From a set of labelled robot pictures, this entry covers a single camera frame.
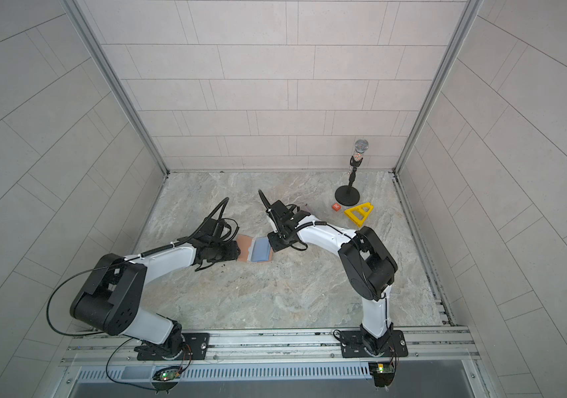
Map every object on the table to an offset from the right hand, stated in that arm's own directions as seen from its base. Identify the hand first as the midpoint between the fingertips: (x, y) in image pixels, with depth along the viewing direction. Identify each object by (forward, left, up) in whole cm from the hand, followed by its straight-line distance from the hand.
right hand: (274, 244), depth 90 cm
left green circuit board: (-36, +28, +1) cm, 46 cm away
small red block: (+17, -26, -2) cm, 31 cm away
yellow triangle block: (+14, -35, -3) cm, 38 cm away
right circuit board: (-39, -30, -5) cm, 50 cm away
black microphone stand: (+23, -33, -2) cm, 40 cm away
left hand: (+1, +12, -3) cm, 13 cm away
